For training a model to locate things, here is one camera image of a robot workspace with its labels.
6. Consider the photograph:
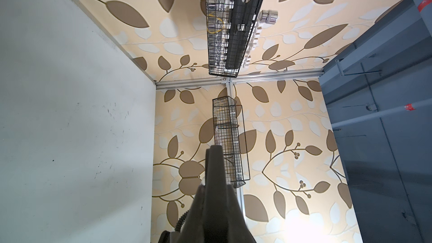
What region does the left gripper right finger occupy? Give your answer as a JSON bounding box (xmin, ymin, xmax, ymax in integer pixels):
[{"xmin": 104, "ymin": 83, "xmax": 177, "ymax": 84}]
[{"xmin": 224, "ymin": 185, "xmax": 256, "ymax": 243}]

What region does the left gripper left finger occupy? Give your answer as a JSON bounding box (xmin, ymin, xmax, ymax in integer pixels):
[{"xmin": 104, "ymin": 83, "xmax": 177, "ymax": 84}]
[{"xmin": 177, "ymin": 185, "xmax": 205, "ymax": 243}]

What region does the black phone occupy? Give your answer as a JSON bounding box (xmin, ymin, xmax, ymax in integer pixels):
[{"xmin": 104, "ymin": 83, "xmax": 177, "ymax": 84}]
[{"xmin": 203, "ymin": 145, "xmax": 228, "ymax": 243}]

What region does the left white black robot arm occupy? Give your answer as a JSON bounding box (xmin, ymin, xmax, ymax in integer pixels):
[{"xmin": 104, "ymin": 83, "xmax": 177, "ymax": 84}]
[{"xmin": 159, "ymin": 185, "xmax": 255, "ymax": 243}]

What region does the grey metal cabinet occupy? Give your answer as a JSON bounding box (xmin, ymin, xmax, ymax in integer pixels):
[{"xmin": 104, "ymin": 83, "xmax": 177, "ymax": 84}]
[{"xmin": 320, "ymin": 0, "xmax": 432, "ymax": 243}]

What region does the right wire basket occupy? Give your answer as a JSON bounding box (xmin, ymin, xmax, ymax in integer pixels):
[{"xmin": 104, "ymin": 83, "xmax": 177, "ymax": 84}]
[{"xmin": 213, "ymin": 96, "xmax": 250, "ymax": 189}]

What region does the wire basket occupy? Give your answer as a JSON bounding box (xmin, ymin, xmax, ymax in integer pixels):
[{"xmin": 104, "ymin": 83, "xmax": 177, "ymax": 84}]
[
  {"xmin": 204, "ymin": 0, "xmax": 274, "ymax": 78},
  {"xmin": 213, "ymin": 96, "xmax": 250, "ymax": 189}
]

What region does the back wire basket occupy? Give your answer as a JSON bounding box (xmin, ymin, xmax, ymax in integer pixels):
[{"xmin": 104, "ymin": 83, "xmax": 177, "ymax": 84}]
[{"xmin": 204, "ymin": 0, "xmax": 274, "ymax": 78}]

